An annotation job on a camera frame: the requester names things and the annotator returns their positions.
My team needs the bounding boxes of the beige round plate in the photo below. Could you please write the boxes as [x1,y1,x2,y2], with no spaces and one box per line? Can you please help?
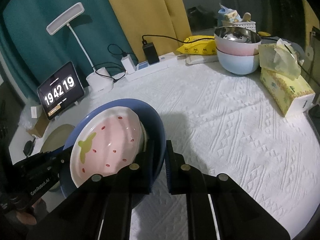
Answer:
[40,124,76,198]

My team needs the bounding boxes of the pink strawberry bowl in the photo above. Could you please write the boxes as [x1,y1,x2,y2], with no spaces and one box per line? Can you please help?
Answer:
[70,106,143,187]

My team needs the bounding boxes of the large blue bowl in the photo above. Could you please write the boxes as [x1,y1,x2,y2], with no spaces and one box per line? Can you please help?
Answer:
[60,99,166,198]

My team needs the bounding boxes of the cream bowl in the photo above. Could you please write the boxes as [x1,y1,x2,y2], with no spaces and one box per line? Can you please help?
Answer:
[140,122,149,152]

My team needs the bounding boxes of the left hand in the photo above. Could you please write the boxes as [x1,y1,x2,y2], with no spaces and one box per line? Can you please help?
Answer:
[6,198,49,226]

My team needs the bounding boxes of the black round puck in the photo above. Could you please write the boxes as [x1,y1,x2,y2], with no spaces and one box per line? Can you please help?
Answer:
[23,138,36,158]

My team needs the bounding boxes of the cardboard box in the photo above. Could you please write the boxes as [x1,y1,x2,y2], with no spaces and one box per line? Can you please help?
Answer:
[26,113,49,138]

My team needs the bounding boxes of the clear plastic bag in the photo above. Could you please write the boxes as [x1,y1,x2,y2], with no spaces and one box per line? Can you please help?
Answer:
[18,99,42,129]

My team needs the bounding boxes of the small white box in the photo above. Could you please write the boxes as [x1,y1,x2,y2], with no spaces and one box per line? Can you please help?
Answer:
[30,106,38,119]

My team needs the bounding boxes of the tablet showing clock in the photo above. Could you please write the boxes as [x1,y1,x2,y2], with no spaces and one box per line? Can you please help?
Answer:
[37,61,85,120]

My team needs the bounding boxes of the teal curtain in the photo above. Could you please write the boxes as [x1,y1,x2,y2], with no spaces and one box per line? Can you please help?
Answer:
[1,0,131,99]

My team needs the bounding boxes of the white desk lamp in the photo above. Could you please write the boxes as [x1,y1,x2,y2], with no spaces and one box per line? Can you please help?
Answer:
[45,2,115,92]

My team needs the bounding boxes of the black smartphone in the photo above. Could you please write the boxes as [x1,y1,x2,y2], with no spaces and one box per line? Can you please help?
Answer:
[307,105,320,133]

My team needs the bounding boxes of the light blue bowl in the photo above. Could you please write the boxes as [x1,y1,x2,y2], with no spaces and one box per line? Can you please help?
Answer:
[217,50,259,76]

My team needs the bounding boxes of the white charger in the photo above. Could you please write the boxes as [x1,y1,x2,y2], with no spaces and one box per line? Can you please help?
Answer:
[121,54,136,75]

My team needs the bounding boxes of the yellow tissue box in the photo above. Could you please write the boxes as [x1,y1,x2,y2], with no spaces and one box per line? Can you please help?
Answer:
[259,39,316,117]

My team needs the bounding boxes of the white power strip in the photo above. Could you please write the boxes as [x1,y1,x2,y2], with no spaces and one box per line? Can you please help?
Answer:
[125,53,178,82]

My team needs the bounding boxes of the yellow snack packet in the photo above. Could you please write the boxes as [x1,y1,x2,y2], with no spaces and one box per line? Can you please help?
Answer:
[176,35,217,55]

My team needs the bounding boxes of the black charger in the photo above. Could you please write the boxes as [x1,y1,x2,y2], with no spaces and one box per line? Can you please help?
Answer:
[142,42,159,65]

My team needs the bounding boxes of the white basket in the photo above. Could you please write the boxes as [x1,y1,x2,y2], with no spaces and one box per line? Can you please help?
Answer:
[222,21,257,33]

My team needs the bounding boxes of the yellow curtain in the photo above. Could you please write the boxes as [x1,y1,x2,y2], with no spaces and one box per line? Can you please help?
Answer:
[108,0,191,62]

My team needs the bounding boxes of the black charger cable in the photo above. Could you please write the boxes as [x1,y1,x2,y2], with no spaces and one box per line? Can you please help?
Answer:
[141,34,216,46]

